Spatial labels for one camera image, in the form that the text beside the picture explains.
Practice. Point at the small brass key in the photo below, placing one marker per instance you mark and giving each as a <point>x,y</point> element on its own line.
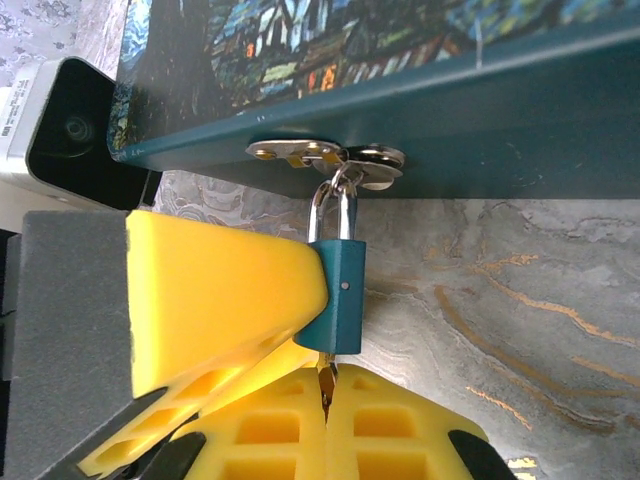
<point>327,387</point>

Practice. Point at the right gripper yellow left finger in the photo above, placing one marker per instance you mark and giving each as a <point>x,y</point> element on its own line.
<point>270,435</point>

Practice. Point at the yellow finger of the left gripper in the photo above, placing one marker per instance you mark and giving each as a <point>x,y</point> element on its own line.
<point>215,295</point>

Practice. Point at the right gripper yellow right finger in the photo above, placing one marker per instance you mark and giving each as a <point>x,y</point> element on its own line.
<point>400,440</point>

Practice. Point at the teal painted tin box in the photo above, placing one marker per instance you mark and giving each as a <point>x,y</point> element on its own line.
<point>450,125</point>

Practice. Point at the silver box hasp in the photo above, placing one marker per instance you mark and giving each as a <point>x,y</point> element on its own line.
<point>372,160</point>

